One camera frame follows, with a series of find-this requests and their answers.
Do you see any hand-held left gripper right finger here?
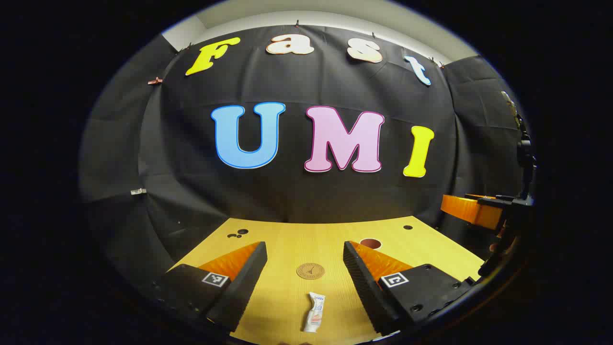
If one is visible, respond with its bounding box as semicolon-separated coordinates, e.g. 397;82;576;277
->
343;241;479;336

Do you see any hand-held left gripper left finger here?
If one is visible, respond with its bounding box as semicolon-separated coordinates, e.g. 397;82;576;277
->
144;241;268;334

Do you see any white toothpaste tube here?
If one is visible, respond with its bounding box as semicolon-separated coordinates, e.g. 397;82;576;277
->
302;292;327;334

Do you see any round cork coaster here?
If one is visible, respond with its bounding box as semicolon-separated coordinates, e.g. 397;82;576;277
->
296;263;326;280

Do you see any wooden desktop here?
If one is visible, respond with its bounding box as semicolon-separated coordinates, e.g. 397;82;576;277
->
168;216;484;345

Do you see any black backdrop cloth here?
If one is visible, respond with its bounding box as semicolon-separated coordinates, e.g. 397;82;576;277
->
79;24;532;288

